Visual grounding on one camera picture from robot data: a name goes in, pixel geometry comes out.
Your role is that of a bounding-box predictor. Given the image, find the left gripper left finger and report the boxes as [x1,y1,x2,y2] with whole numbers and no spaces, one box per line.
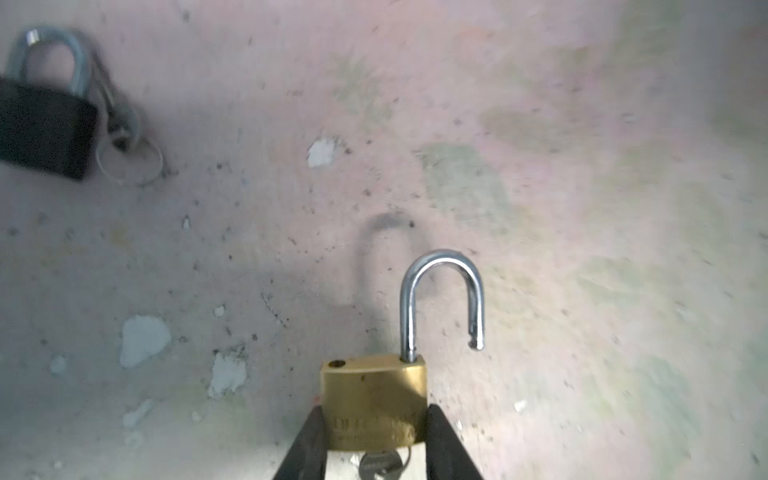
[273,406,328,480]

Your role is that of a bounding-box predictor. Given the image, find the large brass padlock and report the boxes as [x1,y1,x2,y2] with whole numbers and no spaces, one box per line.
[320,250,485,479]

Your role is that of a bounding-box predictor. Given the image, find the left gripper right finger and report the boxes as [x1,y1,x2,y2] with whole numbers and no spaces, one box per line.
[425,404,483,480]

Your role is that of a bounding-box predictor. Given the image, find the black padlock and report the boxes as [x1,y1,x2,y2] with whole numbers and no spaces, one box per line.
[0,25,166,187]

